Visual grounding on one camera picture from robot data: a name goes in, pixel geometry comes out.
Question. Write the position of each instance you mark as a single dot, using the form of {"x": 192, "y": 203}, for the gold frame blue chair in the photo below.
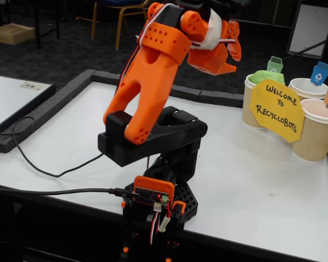
{"x": 117, "y": 2}

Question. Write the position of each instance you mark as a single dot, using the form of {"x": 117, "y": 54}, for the cardboard box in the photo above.
{"x": 13, "y": 34}

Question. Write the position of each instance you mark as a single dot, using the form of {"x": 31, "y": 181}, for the yellow handwritten welcome sign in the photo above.
{"x": 276, "y": 114}

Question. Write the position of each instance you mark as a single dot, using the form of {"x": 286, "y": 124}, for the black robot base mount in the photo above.
{"x": 186, "y": 199}

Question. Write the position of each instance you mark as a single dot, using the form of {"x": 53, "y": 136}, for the short black foam border strip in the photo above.
{"x": 221, "y": 98}

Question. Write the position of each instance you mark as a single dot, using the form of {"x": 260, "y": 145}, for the green recycle bin sign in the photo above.
{"x": 274, "y": 66}

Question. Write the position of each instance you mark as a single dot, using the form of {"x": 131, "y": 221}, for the pale label sticker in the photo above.
{"x": 31, "y": 86}

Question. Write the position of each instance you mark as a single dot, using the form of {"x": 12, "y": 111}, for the white panel on stand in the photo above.
{"x": 317, "y": 27}

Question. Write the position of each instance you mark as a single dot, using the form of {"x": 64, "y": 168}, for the black metal table legs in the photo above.
{"x": 37, "y": 27}

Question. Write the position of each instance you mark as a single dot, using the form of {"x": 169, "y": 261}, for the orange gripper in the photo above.
{"x": 219, "y": 59}

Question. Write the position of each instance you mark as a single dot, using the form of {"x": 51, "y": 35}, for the orange controller board holder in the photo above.
{"x": 153, "y": 185}

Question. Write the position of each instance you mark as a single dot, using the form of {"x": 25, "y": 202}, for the green paper wad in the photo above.
{"x": 262, "y": 76}

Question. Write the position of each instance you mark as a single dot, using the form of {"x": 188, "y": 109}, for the white board with black frame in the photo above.
{"x": 5, "y": 95}

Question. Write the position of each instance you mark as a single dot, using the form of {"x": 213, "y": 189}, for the black and orange robot arm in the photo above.
{"x": 147, "y": 82}

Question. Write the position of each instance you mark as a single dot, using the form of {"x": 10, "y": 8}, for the blue recycle bin sign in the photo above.
{"x": 319, "y": 72}

